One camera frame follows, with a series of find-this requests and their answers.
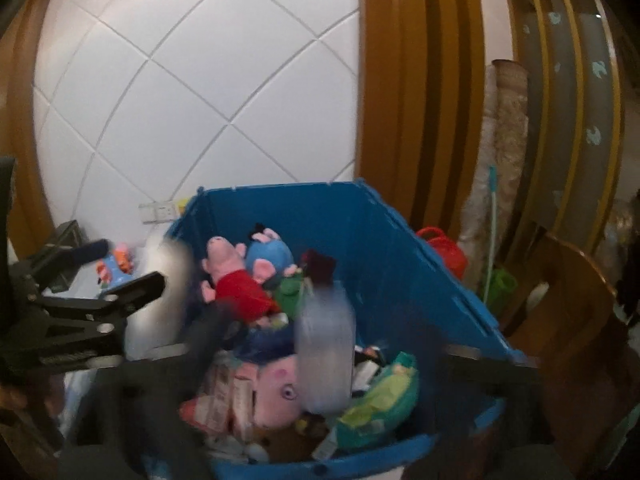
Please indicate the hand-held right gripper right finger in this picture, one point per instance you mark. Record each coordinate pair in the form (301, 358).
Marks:
(495, 400)

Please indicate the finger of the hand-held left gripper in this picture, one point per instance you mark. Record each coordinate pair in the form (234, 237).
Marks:
(130, 290)
(82, 254)

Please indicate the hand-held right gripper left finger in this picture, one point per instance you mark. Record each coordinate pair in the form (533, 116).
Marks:
(150, 400)

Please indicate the red white cardboard box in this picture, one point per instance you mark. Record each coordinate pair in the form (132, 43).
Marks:
(232, 402)

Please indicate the green wet wipes pack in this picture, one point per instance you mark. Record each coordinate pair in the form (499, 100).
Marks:
(385, 402)

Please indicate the dark blue fluffy toy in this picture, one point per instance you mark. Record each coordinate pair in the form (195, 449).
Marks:
(265, 345)

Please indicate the blue pig plush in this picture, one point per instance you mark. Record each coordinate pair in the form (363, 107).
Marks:
(270, 255)

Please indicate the green plush toy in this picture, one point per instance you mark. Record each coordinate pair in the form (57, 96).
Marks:
(290, 296)

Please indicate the blue plastic container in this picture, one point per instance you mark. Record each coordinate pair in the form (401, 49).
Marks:
(400, 270)

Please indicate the yellow fabric toy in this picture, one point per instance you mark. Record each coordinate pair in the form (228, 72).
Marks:
(311, 425)

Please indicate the clear plastic bottle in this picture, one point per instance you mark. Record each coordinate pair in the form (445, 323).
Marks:
(325, 355)

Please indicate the black box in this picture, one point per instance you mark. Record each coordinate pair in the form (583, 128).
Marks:
(65, 242)

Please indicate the orange blue toy figure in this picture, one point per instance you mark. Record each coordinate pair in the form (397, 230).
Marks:
(117, 266)

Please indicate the wooden chair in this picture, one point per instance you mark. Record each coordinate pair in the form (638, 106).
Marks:
(565, 310)

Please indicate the red plastic watering can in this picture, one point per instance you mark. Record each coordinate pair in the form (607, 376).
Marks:
(445, 251)

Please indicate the rolled beige carpet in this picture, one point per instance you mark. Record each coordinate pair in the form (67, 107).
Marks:
(506, 130)

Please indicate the grey door with yellow trim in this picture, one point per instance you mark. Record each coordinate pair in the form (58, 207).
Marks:
(565, 100)

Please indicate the white wall socket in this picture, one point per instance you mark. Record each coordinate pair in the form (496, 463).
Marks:
(160, 210)

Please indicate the brown wooden door frame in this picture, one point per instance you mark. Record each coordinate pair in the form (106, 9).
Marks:
(22, 135)
(420, 90)

